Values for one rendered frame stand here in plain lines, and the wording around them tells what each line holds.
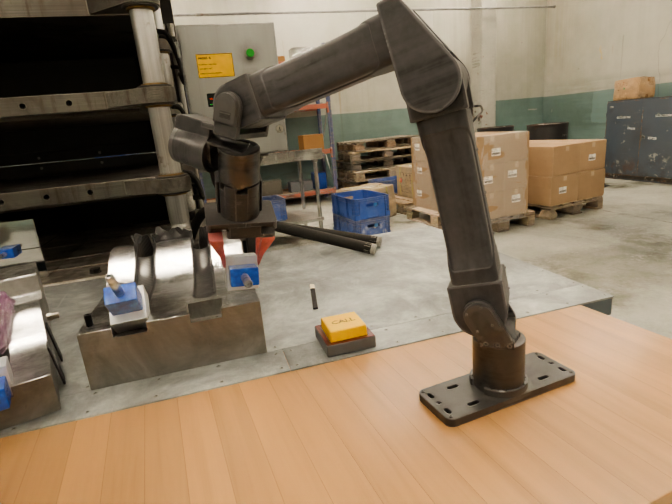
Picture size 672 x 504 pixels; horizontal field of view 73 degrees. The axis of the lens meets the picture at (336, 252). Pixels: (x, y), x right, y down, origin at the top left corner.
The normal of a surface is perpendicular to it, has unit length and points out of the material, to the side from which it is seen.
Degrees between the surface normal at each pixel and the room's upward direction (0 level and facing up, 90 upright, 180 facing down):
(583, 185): 90
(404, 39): 90
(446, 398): 0
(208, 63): 90
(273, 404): 0
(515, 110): 90
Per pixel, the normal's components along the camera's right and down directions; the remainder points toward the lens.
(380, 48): -0.36, 0.33
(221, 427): -0.09, -0.96
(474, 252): -0.37, 0.11
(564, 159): 0.44, 0.21
